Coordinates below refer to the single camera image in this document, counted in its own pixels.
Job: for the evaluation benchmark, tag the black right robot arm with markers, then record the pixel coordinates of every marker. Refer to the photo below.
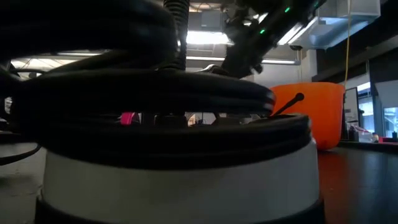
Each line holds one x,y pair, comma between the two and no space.
258,40

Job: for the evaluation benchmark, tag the grey ceiling box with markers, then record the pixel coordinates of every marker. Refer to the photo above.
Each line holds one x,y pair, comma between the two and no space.
211,20

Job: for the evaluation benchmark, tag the fluorescent tube light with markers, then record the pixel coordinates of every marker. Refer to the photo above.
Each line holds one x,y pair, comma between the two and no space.
280,61

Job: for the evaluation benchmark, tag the orange pumpkin bucket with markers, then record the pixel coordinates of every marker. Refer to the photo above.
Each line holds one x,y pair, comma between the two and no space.
323,115

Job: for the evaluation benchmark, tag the framed white board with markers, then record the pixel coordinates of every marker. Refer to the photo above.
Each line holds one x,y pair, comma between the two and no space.
351,105

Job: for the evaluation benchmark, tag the white red-striped bag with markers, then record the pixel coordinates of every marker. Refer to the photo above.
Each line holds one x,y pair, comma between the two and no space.
362,132

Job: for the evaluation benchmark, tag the silver rectangular ventilation duct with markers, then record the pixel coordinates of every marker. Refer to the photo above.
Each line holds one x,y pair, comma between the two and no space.
335,31

